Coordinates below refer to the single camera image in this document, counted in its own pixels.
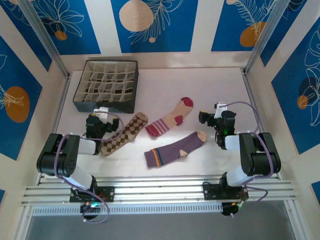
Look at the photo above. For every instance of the aluminium side rail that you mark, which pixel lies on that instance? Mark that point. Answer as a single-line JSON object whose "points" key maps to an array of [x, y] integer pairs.
{"points": [[248, 85], [58, 117]]}

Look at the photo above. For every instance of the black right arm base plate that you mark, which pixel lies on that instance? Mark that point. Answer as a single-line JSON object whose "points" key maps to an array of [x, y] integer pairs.
{"points": [[211, 191]]}

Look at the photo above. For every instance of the brown argyle sock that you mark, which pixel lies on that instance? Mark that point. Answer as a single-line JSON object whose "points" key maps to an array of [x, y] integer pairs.
{"points": [[127, 131]]}

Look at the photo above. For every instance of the aluminium front rail frame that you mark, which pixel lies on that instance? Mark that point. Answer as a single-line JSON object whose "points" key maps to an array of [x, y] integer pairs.
{"points": [[160, 190]]}

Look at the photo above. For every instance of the purple sock with orange stripe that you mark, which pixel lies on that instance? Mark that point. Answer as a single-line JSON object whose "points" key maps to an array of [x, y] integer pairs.
{"points": [[172, 152]]}

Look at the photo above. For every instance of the black controller box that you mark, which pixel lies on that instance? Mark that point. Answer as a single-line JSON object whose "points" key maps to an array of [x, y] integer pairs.
{"points": [[87, 211], [228, 209]]}

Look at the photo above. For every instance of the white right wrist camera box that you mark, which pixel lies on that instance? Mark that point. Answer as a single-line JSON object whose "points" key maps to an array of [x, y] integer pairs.
{"points": [[220, 108]]}

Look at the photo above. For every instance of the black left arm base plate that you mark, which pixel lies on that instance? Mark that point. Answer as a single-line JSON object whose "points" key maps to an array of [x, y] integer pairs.
{"points": [[108, 193]]}

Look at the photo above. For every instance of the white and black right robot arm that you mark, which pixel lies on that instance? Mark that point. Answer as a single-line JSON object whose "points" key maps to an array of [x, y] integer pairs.
{"points": [[260, 160]]}

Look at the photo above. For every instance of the beige red purple striped sock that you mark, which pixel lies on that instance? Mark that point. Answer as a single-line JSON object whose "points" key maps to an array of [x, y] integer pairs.
{"points": [[172, 116]]}

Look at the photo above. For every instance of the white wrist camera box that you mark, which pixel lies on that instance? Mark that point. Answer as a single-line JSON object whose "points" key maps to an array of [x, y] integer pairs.
{"points": [[220, 108], [101, 111]]}

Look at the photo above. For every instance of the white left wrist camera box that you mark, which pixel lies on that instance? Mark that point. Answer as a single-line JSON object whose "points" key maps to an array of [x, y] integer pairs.
{"points": [[101, 111]]}

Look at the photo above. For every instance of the aluminium corner post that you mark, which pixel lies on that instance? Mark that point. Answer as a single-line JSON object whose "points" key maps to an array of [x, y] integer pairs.
{"points": [[265, 37], [45, 37]]}

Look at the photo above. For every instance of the grey sock organizer box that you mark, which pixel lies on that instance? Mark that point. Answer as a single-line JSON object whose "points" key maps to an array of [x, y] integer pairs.
{"points": [[105, 107]]}

